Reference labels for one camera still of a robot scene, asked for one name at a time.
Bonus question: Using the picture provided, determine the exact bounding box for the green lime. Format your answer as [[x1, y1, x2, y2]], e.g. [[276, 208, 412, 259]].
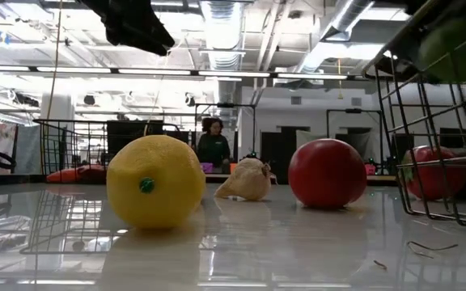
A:
[[417, 18, 466, 82]]

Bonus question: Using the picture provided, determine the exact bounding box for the red apple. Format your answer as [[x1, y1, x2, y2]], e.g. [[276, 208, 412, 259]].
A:
[[401, 145, 466, 202]]

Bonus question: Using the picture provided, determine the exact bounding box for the dark red long pepper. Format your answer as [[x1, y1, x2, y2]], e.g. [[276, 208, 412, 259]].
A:
[[77, 164, 108, 183]]

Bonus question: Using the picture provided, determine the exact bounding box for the yellow lemon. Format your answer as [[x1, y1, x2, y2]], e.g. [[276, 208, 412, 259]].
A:
[[106, 134, 207, 230]]

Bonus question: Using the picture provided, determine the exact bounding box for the red tomato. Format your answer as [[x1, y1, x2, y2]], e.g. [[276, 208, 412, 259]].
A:
[[287, 138, 368, 209]]

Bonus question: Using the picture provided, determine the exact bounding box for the pale garlic bulb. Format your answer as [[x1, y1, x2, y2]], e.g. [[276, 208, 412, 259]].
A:
[[214, 157, 273, 202]]

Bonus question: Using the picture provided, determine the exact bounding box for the black monitor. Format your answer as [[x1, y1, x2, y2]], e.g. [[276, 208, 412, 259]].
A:
[[106, 120, 165, 162]]

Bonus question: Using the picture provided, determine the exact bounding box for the person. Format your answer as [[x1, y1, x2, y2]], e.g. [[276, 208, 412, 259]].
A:
[[195, 116, 232, 175]]

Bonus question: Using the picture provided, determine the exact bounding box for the silver ceiling duct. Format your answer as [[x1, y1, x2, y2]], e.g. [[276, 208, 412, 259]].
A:
[[295, 0, 379, 74], [199, 0, 245, 122]]

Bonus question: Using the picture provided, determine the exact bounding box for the hanging yellow rope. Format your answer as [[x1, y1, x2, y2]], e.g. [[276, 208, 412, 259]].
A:
[[40, 0, 63, 175]]

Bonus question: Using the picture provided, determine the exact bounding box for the grey wire basket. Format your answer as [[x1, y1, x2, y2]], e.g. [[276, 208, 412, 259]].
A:
[[362, 0, 466, 227]]

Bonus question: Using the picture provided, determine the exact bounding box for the black wire basket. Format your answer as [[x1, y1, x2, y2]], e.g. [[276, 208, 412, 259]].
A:
[[32, 117, 182, 183]]

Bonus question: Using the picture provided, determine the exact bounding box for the thin wire scrap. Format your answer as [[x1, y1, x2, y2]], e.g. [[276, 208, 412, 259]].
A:
[[406, 241, 460, 259]]

